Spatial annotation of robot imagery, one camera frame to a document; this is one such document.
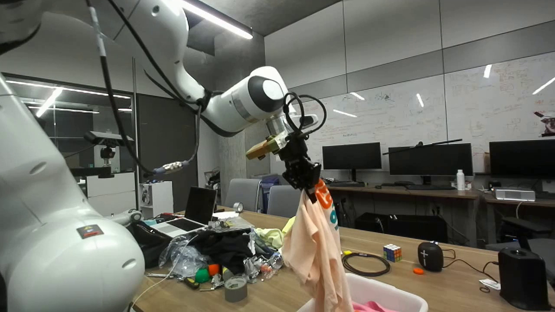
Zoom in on wooden computer desk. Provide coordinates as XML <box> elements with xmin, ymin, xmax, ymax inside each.
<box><xmin>327</xmin><ymin>184</ymin><xmax>483</xmax><ymax>248</ymax></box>
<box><xmin>479</xmin><ymin>193</ymin><xmax>555</xmax><ymax>245</ymax></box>

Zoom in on dark door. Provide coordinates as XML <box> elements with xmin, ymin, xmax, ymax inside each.
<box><xmin>137</xmin><ymin>94</ymin><xmax>200</xmax><ymax>214</ymax></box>

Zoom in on black cylinder speaker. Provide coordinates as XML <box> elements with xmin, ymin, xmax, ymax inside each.
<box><xmin>498</xmin><ymin>247</ymin><xmax>552</xmax><ymax>311</ymax></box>

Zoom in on black office chair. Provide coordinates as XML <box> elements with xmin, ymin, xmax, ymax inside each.
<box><xmin>353</xmin><ymin>212</ymin><xmax>451</xmax><ymax>245</ymax></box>

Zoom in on silver laptop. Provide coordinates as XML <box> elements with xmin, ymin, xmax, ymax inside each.
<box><xmin>150</xmin><ymin>186</ymin><xmax>219</xmax><ymax>240</ymax></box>

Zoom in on Rubik's cube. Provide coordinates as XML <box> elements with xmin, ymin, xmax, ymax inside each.
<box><xmin>382</xmin><ymin>243</ymin><xmax>403</xmax><ymax>264</ymax></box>

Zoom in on pink shirt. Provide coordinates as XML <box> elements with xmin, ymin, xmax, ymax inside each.
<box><xmin>353</xmin><ymin>300</ymin><xmax>401</xmax><ymax>312</ymax></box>

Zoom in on grey flat box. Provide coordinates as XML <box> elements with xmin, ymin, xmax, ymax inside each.
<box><xmin>207</xmin><ymin>210</ymin><xmax>255</xmax><ymax>235</ymax></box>

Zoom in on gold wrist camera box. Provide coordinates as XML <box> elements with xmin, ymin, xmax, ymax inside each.
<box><xmin>245</xmin><ymin>134</ymin><xmax>292</xmax><ymax>162</ymax></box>

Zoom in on grey office chair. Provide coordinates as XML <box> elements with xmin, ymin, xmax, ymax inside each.
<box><xmin>266</xmin><ymin>184</ymin><xmax>304</xmax><ymax>222</ymax></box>
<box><xmin>224</xmin><ymin>177</ymin><xmax>266</xmax><ymax>214</ymax></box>

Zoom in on peach shirt with orange print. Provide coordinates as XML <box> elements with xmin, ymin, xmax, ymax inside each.
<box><xmin>281</xmin><ymin>179</ymin><xmax>356</xmax><ymax>312</ymax></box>

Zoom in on black coiled cable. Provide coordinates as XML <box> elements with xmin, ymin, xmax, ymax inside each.
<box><xmin>342</xmin><ymin>252</ymin><xmax>392</xmax><ymax>278</ymax></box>

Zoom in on ceiling light strip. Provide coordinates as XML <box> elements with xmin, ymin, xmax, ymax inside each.
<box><xmin>181</xmin><ymin>0</ymin><xmax>255</xmax><ymax>42</ymax></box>

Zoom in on dark office chair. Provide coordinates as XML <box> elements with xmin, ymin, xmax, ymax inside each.
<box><xmin>500</xmin><ymin>216</ymin><xmax>555</xmax><ymax>252</ymax></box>

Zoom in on white plastic basket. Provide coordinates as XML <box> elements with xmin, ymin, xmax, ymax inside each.
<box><xmin>295</xmin><ymin>274</ymin><xmax>431</xmax><ymax>312</ymax></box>

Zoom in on pale white cloth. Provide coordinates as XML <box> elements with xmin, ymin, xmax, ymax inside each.
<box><xmin>254</xmin><ymin>226</ymin><xmax>292</xmax><ymax>266</ymax></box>

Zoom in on yellow cloth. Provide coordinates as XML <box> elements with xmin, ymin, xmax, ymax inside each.
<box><xmin>281</xmin><ymin>216</ymin><xmax>299</xmax><ymax>236</ymax></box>

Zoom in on black computer monitor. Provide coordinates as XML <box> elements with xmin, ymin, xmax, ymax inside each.
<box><xmin>488</xmin><ymin>139</ymin><xmax>555</xmax><ymax>181</ymax></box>
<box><xmin>321</xmin><ymin>143</ymin><xmax>384</xmax><ymax>184</ymax></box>
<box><xmin>387</xmin><ymin>143</ymin><xmax>476</xmax><ymax>188</ymax></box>

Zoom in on silver cable connector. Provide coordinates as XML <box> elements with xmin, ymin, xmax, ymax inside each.
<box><xmin>151</xmin><ymin>158</ymin><xmax>193</xmax><ymax>179</ymax></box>

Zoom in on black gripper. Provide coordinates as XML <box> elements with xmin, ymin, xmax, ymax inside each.
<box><xmin>280</xmin><ymin>131</ymin><xmax>323</xmax><ymax>205</ymax></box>

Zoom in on small white adapter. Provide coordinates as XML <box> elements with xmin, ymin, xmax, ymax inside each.
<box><xmin>477</xmin><ymin>278</ymin><xmax>503</xmax><ymax>294</ymax></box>

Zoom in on clear plastic bag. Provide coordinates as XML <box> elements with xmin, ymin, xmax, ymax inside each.
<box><xmin>162</xmin><ymin>233</ymin><xmax>210</xmax><ymax>281</ymax></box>

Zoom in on black oval speaker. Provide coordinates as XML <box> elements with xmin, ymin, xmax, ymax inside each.
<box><xmin>417</xmin><ymin>242</ymin><xmax>446</xmax><ymax>274</ymax></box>

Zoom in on black camera on stand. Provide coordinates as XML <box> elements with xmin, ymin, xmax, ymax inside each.
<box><xmin>85</xmin><ymin>131</ymin><xmax>134</xmax><ymax>162</ymax></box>

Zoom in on black cloth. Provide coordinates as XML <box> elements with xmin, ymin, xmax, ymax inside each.
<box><xmin>189</xmin><ymin>229</ymin><xmax>257</xmax><ymax>274</ymax></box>

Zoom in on small white box cabinet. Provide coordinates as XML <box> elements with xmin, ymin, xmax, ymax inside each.
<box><xmin>139</xmin><ymin>181</ymin><xmax>176</xmax><ymax>219</ymax></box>

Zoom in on black bag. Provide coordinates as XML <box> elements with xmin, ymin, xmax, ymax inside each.
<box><xmin>127</xmin><ymin>217</ymin><xmax>176</xmax><ymax>269</ymax></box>

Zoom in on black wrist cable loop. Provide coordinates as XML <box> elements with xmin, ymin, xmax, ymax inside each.
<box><xmin>281</xmin><ymin>91</ymin><xmax>330</xmax><ymax>139</ymax></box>

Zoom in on black keyboard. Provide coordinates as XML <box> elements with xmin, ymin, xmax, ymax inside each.
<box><xmin>405</xmin><ymin>183</ymin><xmax>458</xmax><ymax>193</ymax></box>

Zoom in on white flat device box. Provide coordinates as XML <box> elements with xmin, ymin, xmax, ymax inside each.
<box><xmin>495</xmin><ymin>188</ymin><xmax>538</xmax><ymax>203</ymax></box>

